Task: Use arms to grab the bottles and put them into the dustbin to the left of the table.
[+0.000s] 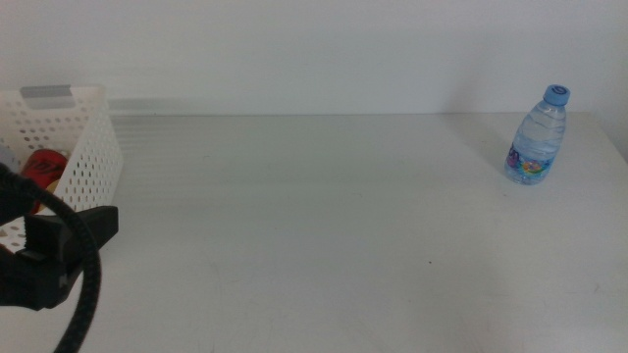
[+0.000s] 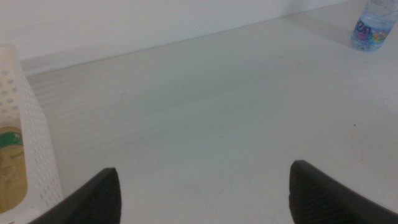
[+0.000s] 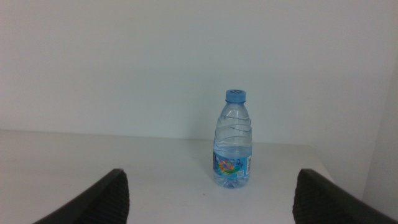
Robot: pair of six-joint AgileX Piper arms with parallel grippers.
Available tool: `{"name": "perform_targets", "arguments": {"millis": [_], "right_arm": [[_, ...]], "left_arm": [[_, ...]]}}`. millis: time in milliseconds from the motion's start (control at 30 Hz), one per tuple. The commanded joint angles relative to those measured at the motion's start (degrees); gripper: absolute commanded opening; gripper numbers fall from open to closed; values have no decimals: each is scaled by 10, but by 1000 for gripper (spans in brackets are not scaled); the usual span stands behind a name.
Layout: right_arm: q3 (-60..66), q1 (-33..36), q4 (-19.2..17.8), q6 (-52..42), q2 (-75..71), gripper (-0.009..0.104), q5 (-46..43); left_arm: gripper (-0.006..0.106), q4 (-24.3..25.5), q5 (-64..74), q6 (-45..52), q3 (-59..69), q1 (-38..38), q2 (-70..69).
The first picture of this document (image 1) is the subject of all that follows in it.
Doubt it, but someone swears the red soda can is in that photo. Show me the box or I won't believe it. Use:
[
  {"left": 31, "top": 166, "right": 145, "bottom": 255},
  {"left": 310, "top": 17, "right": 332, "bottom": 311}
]
[{"left": 20, "top": 149, "right": 69, "bottom": 215}]

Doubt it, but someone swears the clear water bottle blue cap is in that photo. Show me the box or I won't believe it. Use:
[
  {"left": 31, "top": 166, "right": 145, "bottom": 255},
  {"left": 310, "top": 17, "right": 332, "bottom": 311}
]
[{"left": 503, "top": 83, "right": 571, "bottom": 186}]

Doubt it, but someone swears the white perforated plastic basket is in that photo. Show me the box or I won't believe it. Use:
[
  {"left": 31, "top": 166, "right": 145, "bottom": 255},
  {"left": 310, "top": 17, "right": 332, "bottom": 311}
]
[{"left": 0, "top": 84, "right": 124, "bottom": 256}]

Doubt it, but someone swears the thick braided black cable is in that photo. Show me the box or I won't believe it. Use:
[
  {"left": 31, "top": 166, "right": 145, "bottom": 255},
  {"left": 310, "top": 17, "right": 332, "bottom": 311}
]
[{"left": 0, "top": 164, "right": 103, "bottom": 353}]

